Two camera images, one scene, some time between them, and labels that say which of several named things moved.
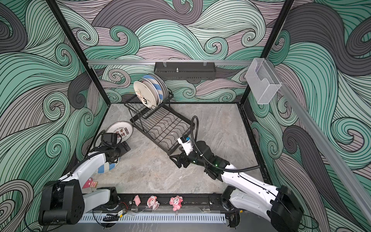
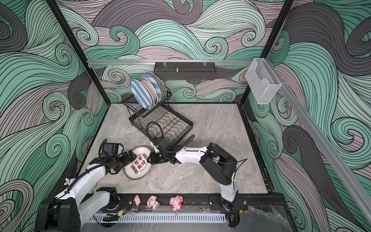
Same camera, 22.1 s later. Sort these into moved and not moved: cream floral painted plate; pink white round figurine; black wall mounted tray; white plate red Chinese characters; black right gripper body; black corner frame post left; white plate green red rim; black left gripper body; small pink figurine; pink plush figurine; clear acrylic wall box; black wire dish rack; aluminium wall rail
Moved: white plate red Chinese characters; black left gripper body; cream floral painted plate; black right gripper body
Not moved: clear acrylic wall box; small pink figurine; black wall mounted tray; white plate green red rim; black wire dish rack; pink plush figurine; pink white round figurine; aluminium wall rail; black corner frame post left
